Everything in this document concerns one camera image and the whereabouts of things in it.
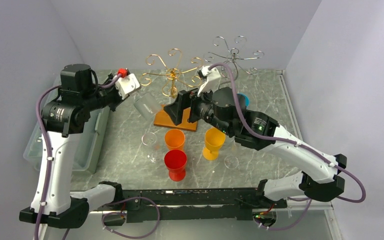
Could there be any yellow plastic wine glass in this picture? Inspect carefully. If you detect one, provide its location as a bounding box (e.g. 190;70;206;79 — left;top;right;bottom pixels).
202;127;226;161

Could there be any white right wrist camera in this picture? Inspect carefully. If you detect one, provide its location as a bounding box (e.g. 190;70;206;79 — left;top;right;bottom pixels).
197;65;221;97

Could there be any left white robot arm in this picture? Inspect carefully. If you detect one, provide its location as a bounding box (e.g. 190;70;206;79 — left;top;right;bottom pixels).
19;63;141;229

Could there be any orange plastic wine glass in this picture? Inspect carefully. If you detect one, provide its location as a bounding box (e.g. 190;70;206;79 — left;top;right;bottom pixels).
164;129;186;151

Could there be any clear wine glass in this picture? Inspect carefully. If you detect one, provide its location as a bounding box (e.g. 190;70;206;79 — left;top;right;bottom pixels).
224;140;240;170
141;132;161;164
133;92;163;120

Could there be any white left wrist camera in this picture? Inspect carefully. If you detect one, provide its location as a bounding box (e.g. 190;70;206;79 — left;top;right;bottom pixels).
115;68;142;100

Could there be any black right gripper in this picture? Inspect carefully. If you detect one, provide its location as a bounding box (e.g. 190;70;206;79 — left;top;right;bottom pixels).
163;80;233;136

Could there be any chrome wire glass rack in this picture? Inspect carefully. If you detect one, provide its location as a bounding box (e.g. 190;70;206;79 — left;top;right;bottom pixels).
203;36;265;81

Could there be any gold wire rack wooden base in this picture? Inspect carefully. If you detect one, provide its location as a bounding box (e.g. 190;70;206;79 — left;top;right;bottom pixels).
139;48;204;132

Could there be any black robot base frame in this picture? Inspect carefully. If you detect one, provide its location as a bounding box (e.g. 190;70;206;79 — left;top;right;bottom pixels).
103;187;287;223

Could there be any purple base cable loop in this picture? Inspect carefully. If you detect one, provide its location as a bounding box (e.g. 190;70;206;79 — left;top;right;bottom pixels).
101;196;161;239

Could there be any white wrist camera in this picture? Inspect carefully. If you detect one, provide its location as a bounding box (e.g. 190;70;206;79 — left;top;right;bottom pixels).
197;65;221;97
115;68;142;100

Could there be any blue plastic wine glass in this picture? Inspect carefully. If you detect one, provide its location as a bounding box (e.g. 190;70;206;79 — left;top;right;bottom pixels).
237;93;250;107

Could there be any clear plastic storage bin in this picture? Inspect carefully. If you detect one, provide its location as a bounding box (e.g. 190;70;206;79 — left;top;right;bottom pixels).
23;76;111;175

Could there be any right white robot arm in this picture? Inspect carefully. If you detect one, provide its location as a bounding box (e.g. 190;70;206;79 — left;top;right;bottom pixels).
163;87;347;208

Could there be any red plastic wine glass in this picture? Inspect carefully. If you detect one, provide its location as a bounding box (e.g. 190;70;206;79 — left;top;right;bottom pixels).
164;149;188;182

